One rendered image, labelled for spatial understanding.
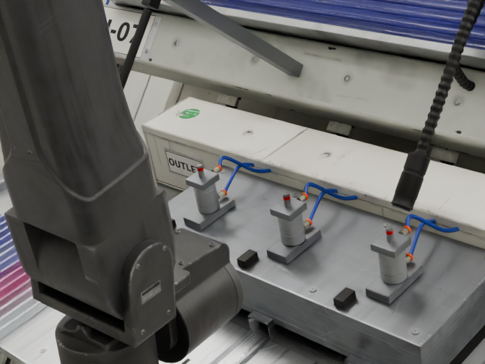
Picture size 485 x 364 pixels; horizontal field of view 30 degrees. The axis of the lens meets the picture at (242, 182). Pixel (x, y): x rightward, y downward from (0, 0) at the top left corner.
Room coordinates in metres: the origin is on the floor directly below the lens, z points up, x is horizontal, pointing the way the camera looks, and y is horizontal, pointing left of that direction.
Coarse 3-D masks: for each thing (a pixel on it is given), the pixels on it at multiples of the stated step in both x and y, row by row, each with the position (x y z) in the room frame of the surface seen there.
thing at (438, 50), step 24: (120, 0) 1.17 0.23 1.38; (120, 24) 1.19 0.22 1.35; (240, 24) 1.05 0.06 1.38; (264, 24) 1.00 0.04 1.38; (288, 24) 0.97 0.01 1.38; (312, 24) 0.95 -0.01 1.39; (120, 48) 1.18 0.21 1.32; (144, 48) 1.15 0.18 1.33; (360, 48) 0.95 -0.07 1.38; (384, 48) 0.92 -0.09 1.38; (408, 48) 0.88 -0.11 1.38; (432, 48) 0.85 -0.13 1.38
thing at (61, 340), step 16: (64, 320) 0.54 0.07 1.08; (64, 336) 0.52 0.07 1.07; (80, 336) 0.52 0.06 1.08; (96, 336) 0.52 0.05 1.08; (160, 336) 0.56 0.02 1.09; (176, 336) 0.56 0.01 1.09; (64, 352) 0.52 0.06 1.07; (80, 352) 0.51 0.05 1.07; (96, 352) 0.51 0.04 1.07; (112, 352) 0.51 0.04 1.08; (128, 352) 0.51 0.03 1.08; (144, 352) 0.52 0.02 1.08; (160, 352) 0.57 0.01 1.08
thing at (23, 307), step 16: (0, 224) 1.06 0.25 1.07; (0, 240) 1.02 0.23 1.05; (0, 256) 1.00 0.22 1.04; (16, 256) 0.99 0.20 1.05; (0, 272) 0.97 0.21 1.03; (16, 272) 0.96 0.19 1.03; (0, 288) 0.94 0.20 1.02; (16, 288) 0.94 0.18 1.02; (0, 304) 0.92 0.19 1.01; (16, 304) 0.92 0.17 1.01; (32, 304) 0.91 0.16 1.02; (0, 320) 0.90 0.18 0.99; (16, 320) 0.90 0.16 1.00; (0, 336) 0.89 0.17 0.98
